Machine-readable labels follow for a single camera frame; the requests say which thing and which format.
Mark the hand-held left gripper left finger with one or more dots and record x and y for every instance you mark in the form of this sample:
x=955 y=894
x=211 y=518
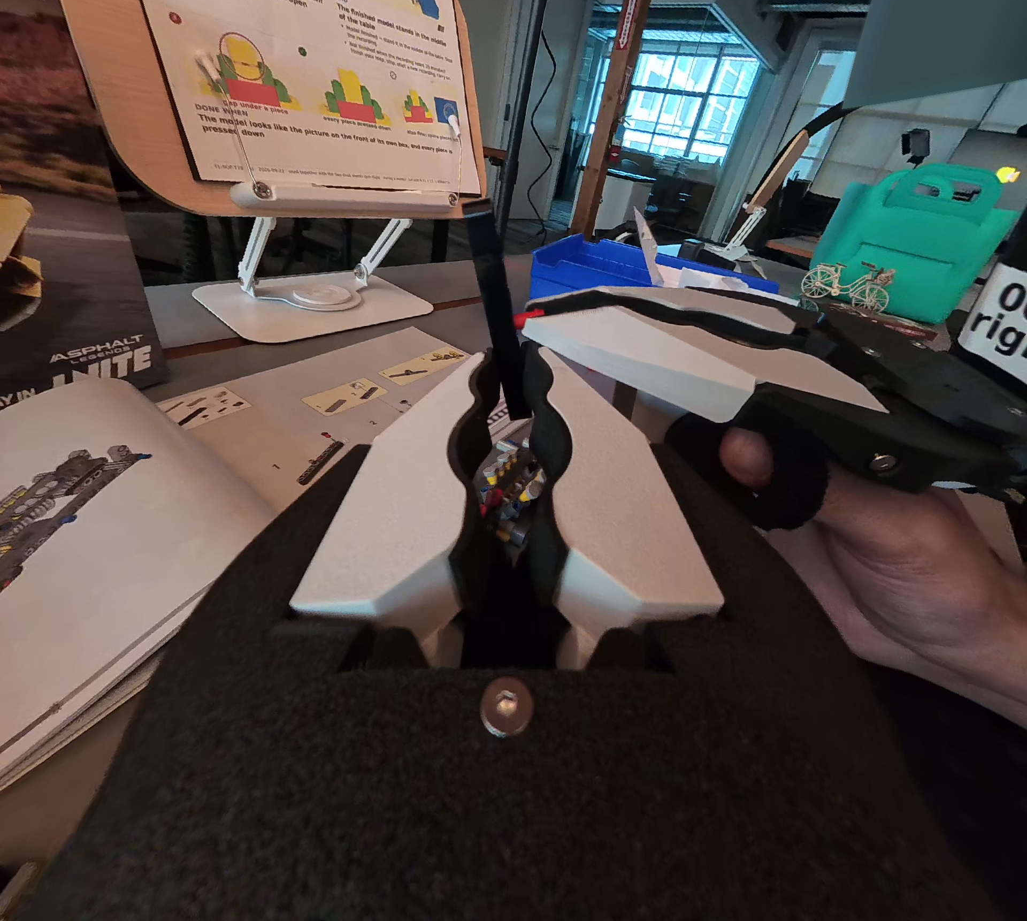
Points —
x=385 y=520

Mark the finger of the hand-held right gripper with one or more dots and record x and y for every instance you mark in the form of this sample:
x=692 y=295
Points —
x=682 y=299
x=682 y=367

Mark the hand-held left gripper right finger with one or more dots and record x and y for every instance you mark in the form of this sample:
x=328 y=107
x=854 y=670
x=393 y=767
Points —
x=634 y=520

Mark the red lego pin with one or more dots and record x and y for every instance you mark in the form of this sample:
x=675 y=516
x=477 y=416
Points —
x=527 y=319

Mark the black lego beam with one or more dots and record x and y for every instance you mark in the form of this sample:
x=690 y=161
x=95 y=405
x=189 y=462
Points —
x=493 y=279

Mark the lego box with yellow car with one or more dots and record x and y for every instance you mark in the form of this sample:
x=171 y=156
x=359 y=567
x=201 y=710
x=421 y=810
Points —
x=64 y=134

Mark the person's right hand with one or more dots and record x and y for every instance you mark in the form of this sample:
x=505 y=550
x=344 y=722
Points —
x=898 y=576

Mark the crumpled white plastic bag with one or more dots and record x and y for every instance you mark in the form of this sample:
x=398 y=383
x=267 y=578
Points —
x=654 y=255

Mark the blue plastic bin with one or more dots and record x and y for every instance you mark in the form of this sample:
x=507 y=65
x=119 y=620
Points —
x=578 y=267

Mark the miniature bicycle model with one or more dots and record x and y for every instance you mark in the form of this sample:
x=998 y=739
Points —
x=874 y=291

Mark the teal bag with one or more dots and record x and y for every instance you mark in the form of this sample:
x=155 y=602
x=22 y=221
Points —
x=907 y=255

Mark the open instruction booklet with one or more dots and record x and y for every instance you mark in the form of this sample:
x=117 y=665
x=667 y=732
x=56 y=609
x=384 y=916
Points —
x=120 y=455

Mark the black tripod pole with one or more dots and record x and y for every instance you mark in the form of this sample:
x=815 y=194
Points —
x=531 y=54

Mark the printed instruction sheet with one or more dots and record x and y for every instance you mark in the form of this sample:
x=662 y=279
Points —
x=321 y=54

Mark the wooden document stand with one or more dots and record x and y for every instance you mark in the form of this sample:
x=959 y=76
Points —
x=96 y=54

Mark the wooden post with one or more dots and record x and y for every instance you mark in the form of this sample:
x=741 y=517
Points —
x=626 y=54

